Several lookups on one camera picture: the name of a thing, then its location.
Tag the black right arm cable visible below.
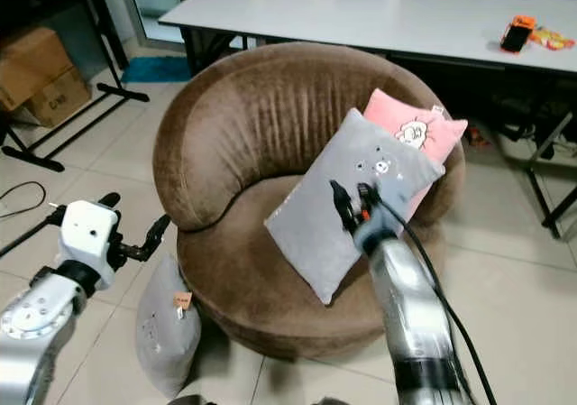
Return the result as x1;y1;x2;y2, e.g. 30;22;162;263
377;192;499;405

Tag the plain brown cardboard box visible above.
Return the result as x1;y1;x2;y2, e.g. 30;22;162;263
0;26;78;112

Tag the white long table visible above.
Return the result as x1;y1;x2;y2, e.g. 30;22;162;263
157;0;577;73

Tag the pink cartoon print pillow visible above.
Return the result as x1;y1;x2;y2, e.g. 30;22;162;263
362;87;469;218

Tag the round brown velvet sofa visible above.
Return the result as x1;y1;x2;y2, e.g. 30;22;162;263
152;41;467;362

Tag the blue floor mat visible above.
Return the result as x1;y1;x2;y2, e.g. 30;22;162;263
121;55;193;85

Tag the black floor cable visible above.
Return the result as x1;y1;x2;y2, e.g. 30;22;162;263
0;180;48;222

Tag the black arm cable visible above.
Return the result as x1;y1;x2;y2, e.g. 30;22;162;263
0;214;62;258
377;192;499;405

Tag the grey pillow with tag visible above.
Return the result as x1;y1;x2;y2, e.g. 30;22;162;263
134;253;203;400

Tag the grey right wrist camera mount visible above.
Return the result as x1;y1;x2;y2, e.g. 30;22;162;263
355;210;405;258

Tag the printed brown cardboard box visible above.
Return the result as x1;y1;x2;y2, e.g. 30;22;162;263
25;66;94;129

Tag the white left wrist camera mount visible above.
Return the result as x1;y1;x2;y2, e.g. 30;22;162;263
58;199;124;276

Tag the grey bear print pillow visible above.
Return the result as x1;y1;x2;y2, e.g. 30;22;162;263
263;107;448;306

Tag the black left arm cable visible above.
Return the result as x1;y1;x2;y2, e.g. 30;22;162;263
0;214;62;258

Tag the orange and black device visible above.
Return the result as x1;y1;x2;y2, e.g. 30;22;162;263
499;14;537;55

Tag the yellow snack packet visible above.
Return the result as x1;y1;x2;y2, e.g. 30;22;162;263
530;25;577;51

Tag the black metal rack frame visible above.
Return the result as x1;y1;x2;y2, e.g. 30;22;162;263
0;0;151;172

